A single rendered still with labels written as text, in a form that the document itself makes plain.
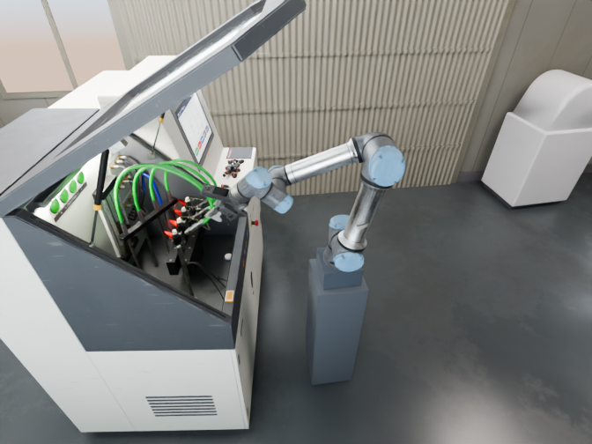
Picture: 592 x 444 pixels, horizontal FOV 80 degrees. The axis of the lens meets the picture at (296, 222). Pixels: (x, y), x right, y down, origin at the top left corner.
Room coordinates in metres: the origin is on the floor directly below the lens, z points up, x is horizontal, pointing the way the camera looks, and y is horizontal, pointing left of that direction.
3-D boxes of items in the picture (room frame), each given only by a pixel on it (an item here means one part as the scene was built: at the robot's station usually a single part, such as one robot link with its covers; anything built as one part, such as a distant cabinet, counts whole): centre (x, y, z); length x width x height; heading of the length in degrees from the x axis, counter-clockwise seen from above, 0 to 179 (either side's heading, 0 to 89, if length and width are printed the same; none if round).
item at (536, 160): (3.14, -2.37, 0.60); 0.68 x 0.55 x 1.21; 98
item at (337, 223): (1.19, -0.20, 1.07); 0.13 x 0.12 x 0.14; 2
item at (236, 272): (1.14, 0.27, 0.87); 0.62 x 0.04 x 0.16; 1
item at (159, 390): (1.13, 0.53, 0.39); 0.70 x 0.58 x 0.79; 1
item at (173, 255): (1.25, 0.51, 0.91); 0.34 x 0.10 x 0.15; 1
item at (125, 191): (1.37, 0.77, 1.20); 0.13 x 0.03 x 0.31; 1
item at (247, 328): (1.14, 0.25, 0.44); 0.65 x 0.02 x 0.68; 1
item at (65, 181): (1.12, 0.77, 1.43); 0.54 x 0.03 x 0.02; 1
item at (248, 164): (1.83, 0.37, 0.96); 0.70 x 0.22 x 0.03; 1
